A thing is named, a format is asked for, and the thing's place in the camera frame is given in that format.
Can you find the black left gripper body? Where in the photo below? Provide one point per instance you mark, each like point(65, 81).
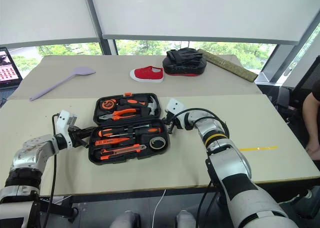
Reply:
point(75, 135)

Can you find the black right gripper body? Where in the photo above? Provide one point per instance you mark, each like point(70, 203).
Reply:
point(178, 123)

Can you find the long orange black screwdriver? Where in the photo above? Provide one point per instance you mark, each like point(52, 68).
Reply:
point(150, 131)

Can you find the grey tape roll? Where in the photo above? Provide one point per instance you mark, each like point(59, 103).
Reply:
point(153, 145)

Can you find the orange tester pen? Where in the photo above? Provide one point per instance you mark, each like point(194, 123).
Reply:
point(112, 141)

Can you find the orange black utility knife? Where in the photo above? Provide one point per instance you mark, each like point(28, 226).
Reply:
point(120, 150)

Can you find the black plastic tool case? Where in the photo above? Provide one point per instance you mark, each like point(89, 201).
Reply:
point(130, 160)

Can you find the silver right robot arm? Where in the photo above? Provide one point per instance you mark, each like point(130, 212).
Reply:
point(232, 168)

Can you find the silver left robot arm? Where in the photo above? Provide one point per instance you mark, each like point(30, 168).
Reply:
point(35, 150)

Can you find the orange black tape measure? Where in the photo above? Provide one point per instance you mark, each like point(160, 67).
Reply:
point(108, 104)

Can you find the red canvas shoe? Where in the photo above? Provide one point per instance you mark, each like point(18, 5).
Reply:
point(147, 74)

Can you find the black red boxing pad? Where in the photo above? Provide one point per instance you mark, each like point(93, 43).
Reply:
point(183, 65)

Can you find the purple silicone spatula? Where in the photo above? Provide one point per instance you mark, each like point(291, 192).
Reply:
point(83, 71)

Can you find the olive rolled mat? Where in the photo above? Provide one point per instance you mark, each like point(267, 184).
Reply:
point(232, 66)

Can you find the yellow tape strip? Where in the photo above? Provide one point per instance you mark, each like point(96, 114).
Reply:
point(260, 148)

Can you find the grey rounded robot foot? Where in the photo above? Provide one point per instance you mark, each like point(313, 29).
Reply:
point(186, 219)
point(125, 219)

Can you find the open laptop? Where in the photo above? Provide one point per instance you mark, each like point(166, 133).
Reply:
point(8, 68)

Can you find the white roller blind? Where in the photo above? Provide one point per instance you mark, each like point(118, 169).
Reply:
point(200, 10)
point(45, 10)

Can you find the person in black shirt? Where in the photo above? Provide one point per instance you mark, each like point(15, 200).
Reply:
point(311, 113)

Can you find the black office chair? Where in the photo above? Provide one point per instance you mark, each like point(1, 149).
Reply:
point(307, 75)

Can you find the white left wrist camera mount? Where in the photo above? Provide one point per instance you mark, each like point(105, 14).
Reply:
point(63, 124)

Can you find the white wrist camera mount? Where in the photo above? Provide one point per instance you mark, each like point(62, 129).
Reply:
point(175, 105)
point(63, 124)

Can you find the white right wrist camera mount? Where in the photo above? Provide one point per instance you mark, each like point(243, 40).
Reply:
point(175, 105)

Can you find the black table frame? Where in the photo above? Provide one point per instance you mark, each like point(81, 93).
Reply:
point(125, 196)

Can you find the grey window frame post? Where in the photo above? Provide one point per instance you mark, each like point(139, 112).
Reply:
point(96, 18)

